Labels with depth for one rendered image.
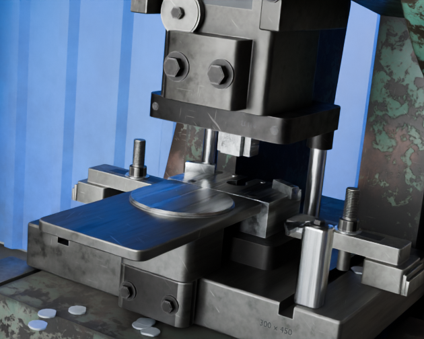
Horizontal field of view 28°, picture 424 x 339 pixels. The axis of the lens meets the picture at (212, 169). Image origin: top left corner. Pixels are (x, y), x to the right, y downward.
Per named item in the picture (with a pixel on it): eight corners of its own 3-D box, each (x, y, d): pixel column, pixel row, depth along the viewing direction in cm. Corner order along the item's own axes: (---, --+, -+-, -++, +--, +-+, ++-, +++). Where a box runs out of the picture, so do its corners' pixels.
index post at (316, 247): (315, 310, 90) (326, 225, 88) (291, 302, 92) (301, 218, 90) (327, 303, 93) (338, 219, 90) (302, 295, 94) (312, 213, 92)
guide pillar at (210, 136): (208, 196, 119) (217, 98, 115) (196, 193, 120) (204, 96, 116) (217, 194, 121) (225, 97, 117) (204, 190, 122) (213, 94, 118)
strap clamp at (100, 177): (165, 227, 113) (171, 153, 111) (71, 200, 122) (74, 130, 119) (190, 218, 118) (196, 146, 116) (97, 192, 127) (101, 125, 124)
